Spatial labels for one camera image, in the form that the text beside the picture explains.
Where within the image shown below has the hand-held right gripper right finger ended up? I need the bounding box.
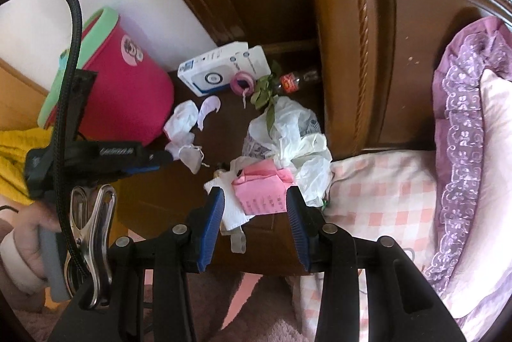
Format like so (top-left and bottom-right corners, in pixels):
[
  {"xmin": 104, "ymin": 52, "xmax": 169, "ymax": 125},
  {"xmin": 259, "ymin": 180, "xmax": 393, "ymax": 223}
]
[{"xmin": 286, "ymin": 186, "xmax": 467, "ymax": 342}]

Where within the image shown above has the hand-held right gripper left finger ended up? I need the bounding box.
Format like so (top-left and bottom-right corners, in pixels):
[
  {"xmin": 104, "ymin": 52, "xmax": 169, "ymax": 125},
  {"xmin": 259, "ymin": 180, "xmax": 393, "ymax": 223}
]
[{"xmin": 48, "ymin": 186, "xmax": 227, "ymax": 342}]

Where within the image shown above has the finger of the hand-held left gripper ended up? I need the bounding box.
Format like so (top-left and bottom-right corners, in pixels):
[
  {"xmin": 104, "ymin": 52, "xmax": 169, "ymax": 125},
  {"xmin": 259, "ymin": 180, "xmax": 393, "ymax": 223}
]
[
  {"xmin": 139, "ymin": 149, "xmax": 175, "ymax": 167},
  {"xmin": 115, "ymin": 162, "xmax": 163, "ymax": 179}
]

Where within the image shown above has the white paper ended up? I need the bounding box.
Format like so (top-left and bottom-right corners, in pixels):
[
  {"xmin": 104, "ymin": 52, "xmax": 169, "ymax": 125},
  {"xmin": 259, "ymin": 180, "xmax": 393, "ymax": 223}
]
[{"xmin": 166, "ymin": 142, "xmax": 206, "ymax": 175}]

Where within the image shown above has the white sock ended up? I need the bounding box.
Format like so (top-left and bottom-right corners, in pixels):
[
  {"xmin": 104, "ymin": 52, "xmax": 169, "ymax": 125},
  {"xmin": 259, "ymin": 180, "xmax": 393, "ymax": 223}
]
[{"xmin": 163, "ymin": 100, "xmax": 198, "ymax": 145}]

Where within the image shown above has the pink paper packet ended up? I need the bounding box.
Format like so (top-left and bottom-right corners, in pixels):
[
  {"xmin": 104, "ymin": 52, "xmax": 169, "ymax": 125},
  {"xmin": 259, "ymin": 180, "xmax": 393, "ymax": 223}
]
[{"xmin": 232, "ymin": 160, "xmax": 294, "ymax": 215}]

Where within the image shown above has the red bin green rim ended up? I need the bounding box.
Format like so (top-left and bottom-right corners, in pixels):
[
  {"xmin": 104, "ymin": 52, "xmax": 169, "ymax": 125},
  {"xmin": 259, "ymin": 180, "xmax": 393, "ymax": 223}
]
[{"xmin": 38, "ymin": 7, "xmax": 174, "ymax": 147}]

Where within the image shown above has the green ribbon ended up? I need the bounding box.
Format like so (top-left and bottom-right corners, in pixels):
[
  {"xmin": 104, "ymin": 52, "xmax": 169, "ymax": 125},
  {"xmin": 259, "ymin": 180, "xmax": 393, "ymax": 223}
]
[{"xmin": 250, "ymin": 60, "xmax": 283, "ymax": 135}]

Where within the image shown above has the person's left hand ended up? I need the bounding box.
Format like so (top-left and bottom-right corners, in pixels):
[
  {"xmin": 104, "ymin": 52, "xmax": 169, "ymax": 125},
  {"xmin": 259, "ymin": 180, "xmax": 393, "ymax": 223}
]
[{"xmin": 13, "ymin": 205, "xmax": 61, "ymax": 281}]

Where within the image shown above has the white paper tissue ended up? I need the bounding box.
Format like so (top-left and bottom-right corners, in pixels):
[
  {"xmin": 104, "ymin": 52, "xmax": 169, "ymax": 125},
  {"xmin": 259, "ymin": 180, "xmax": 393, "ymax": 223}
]
[{"xmin": 204, "ymin": 168, "xmax": 254, "ymax": 255}]

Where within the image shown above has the pale pink plastic hook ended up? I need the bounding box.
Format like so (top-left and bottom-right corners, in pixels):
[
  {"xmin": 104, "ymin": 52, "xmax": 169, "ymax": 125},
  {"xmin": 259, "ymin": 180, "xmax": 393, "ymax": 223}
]
[{"xmin": 197, "ymin": 95, "xmax": 221, "ymax": 131}]

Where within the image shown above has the yellow cloth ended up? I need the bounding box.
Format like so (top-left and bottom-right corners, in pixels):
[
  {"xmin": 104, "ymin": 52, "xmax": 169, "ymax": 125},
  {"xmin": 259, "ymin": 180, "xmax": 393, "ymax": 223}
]
[{"xmin": 0, "ymin": 128, "xmax": 57, "ymax": 204}]

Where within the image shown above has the silver metal spring clip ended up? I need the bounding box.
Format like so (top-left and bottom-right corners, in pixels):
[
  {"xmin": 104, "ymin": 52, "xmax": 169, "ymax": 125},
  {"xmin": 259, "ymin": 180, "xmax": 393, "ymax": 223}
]
[{"xmin": 64, "ymin": 184, "xmax": 118, "ymax": 308}]

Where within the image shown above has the pink checked bedsheet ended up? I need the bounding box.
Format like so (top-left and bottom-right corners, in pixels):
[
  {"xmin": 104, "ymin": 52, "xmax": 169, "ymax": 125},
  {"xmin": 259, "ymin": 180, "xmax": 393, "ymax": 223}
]
[{"xmin": 300, "ymin": 150, "xmax": 444, "ymax": 342}]

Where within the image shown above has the white blue box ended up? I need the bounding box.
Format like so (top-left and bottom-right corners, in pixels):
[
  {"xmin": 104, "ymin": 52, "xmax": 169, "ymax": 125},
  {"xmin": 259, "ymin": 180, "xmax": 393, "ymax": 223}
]
[{"xmin": 177, "ymin": 41, "xmax": 272, "ymax": 98}]

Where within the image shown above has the mauve fluffy cloth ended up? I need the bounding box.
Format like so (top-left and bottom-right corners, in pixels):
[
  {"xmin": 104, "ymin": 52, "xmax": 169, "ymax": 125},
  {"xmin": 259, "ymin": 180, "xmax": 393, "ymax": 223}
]
[{"xmin": 140, "ymin": 270, "xmax": 321, "ymax": 342}]

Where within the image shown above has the pink tape roll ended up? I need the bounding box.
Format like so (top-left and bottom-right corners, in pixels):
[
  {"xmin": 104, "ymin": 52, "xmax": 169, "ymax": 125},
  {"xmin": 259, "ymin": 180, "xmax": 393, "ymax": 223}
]
[{"xmin": 231, "ymin": 72, "xmax": 255, "ymax": 109}]

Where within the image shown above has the white plastic bag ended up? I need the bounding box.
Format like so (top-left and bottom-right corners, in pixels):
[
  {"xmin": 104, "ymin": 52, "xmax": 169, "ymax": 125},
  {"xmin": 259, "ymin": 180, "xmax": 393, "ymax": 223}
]
[{"xmin": 242, "ymin": 96, "xmax": 332, "ymax": 207}]

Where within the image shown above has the small clear bottle red label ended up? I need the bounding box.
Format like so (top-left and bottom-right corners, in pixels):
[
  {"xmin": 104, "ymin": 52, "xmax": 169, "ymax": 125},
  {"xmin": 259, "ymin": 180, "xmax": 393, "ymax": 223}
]
[{"xmin": 280, "ymin": 68, "xmax": 321, "ymax": 92}]

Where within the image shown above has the purple lace pillow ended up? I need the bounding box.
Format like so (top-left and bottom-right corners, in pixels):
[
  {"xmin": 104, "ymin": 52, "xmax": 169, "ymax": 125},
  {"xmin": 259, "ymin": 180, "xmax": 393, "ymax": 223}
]
[{"xmin": 424, "ymin": 16, "xmax": 512, "ymax": 330}]

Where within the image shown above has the brown wooden bed headboard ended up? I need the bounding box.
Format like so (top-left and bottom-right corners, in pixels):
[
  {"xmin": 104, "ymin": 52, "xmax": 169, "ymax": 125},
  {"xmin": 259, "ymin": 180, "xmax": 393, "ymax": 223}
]
[{"xmin": 122, "ymin": 0, "xmax": 512, "ymax": 175}]

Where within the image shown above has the black braided cable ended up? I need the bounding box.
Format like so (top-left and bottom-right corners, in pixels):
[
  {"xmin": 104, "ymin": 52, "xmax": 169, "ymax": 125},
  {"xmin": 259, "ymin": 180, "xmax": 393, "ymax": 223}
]
[{"xmin": 0, "ymin": 0, "xmax": 92, "ymax": 279}]

